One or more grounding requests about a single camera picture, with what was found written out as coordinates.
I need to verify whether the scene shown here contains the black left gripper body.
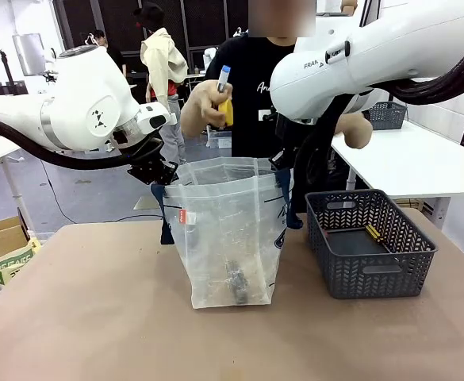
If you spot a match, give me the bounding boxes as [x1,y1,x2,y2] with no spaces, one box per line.
[126,134,169,187]

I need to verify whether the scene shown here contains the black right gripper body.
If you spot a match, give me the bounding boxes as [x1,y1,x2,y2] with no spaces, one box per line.
[274,114,297,160]

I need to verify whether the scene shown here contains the yellow small item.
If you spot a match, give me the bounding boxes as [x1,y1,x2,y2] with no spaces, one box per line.
[217,98,236,129]

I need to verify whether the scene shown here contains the transparent shopping bag navy handles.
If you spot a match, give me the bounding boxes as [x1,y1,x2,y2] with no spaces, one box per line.
[151,156,304,310]

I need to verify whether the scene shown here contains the blue capped white marker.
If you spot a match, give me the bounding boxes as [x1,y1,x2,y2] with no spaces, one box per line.
[217,64,232,94]

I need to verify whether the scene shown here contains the grey plastic lattice basket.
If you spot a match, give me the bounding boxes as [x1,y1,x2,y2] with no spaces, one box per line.
[305,189,439,299]
[362,101,409,132]

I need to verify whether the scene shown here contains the person's right forearm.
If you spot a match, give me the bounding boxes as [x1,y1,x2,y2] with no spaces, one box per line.
[180,94,201,139]

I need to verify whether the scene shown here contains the person's left forearm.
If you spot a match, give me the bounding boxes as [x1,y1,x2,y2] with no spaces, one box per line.
[334,112,374,150]

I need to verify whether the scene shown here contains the green white paper bag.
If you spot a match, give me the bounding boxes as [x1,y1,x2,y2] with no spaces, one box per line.
[0,237,42,286]

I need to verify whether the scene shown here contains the person's right hand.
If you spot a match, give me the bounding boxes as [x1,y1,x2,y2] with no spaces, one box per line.
[190,79,236,129]

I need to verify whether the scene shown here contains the person in black T-shirt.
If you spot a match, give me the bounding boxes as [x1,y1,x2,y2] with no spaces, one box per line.
[205,0,316,160]

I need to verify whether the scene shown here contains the white floor storage bin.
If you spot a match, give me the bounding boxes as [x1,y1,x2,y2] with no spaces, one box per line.
[206,129,233,150]

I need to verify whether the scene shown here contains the white humanoid robot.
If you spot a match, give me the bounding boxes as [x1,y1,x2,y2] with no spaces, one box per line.
[202,46,219,69]

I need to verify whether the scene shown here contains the black flat notebook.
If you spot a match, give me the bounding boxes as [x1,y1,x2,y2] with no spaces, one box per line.
[323,229,391,257]

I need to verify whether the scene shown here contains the seated person in black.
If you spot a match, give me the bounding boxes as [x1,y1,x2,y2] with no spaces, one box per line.
[91,29,128,79]

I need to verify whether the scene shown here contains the large white table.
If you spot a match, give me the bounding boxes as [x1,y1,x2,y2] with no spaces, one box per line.
[328,118,464,229]

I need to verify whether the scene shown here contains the dark grey small item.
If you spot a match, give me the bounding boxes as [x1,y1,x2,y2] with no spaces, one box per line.
[224,258,251,306]

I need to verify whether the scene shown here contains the brown cardboard stack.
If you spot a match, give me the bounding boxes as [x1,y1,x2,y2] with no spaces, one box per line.
[392,197,435,214]

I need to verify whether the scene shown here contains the white standing board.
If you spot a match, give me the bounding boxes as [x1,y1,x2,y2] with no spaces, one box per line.
[12,33,45,76]

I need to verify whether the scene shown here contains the black left arm cable bundle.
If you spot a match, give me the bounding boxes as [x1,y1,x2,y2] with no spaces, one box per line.
[0,113,165,171]

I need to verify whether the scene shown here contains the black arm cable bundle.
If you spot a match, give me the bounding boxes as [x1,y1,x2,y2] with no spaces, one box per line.
[294,35,464,187]
[0,113,165,171]

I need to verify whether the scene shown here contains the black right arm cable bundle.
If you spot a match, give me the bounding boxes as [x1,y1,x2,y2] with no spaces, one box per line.
[294,35,464,187]

